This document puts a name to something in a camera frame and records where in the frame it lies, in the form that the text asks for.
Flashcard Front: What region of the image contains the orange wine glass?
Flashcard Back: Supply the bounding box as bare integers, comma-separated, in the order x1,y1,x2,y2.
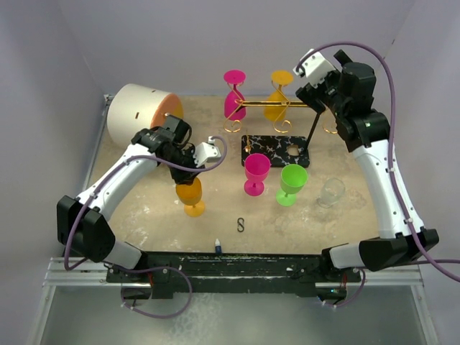
263,70,295,123
175,178,206,217

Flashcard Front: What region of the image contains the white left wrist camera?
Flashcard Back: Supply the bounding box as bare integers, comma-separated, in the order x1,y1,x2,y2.
193,137,221,168

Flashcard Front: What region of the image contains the white round drawer box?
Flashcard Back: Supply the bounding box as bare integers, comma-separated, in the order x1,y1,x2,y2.
106,83,183,148

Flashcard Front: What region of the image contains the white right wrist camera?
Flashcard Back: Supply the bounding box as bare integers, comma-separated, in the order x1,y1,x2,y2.
293,52,336,88

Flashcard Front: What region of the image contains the green wine glass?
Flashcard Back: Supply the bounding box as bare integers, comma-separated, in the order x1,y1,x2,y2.
275,164,308,207

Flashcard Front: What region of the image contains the clear glass cup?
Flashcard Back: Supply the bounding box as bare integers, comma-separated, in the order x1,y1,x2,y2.
317,178,346,208

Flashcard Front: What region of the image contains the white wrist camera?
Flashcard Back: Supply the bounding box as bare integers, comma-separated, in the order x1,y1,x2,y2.
193,137,221,168
293,52,336,88

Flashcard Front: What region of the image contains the pink wine glass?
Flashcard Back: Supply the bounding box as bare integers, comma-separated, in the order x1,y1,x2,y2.
244,153,271,197
224,70,246,121

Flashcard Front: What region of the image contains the pink wine glass on table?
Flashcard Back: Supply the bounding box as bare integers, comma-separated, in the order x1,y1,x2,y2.
244,153,271,197

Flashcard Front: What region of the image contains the aluminium frame rail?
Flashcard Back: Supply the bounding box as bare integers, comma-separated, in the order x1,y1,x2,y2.
43,257,107,287

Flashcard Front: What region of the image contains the orange wine glass front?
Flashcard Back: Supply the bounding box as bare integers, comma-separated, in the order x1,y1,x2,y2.
175,178,206,217

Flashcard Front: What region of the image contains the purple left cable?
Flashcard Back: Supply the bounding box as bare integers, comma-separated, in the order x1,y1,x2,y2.
63,135,228,271

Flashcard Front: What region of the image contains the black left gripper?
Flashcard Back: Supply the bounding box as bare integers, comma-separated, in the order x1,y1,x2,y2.
162,146,205,185

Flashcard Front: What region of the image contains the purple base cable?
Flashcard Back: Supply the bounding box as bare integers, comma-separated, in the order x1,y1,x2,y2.
119,264,194,318

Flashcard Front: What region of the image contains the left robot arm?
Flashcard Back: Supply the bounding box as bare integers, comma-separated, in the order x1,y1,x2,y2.
57,115,204,282

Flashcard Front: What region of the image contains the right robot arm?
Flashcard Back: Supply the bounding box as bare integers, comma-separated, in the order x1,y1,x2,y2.
294,50,439,281

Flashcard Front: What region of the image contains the small white dropper bottle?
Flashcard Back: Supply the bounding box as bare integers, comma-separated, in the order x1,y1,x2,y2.
215,239,222,254

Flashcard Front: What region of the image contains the black S hook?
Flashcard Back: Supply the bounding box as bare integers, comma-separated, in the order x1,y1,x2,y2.
237,217,245,233

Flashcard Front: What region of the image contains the black marble rack base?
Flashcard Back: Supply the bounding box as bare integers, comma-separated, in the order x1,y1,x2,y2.
241,134,310,168

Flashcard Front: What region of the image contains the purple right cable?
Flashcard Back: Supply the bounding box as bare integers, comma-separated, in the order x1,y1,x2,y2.
295,41,460,282

